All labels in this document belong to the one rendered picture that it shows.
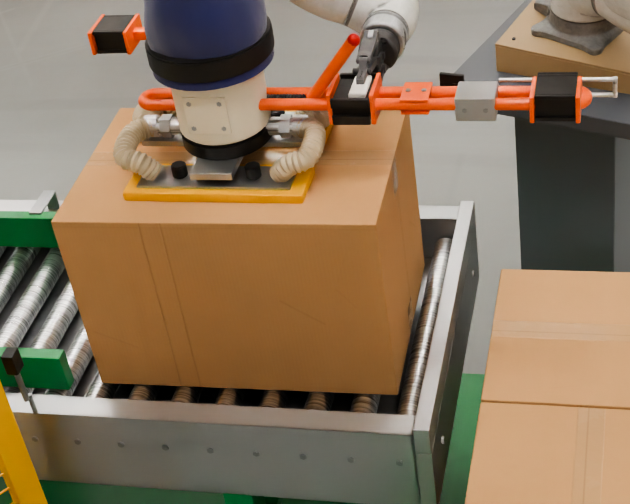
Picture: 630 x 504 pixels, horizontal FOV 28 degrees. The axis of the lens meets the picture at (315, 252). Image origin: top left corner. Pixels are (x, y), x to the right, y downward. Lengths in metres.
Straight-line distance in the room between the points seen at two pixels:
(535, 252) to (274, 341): 1.05
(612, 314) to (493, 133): 1.68
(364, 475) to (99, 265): 0.62
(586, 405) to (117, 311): 0.89
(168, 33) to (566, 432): 0.99
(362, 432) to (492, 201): 1.67
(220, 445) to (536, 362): 0.62
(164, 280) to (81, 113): 2.39
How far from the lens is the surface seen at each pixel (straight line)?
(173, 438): 2.38
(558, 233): 3.13
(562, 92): 2.14
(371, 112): 2.18
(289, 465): 2.35
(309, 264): 2.19
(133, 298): 2.36
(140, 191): 2.28
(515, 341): 2.47
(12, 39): 5.35
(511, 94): 2.19
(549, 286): 2.60
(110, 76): 4.85
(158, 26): 2.14
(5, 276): 2.92
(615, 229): 3.06
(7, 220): 2.95
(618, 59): 2.84
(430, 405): 2.26
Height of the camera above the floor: 2.18
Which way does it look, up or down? 36 degrees down
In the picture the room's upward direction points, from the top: 10 degrees counter-clockwise
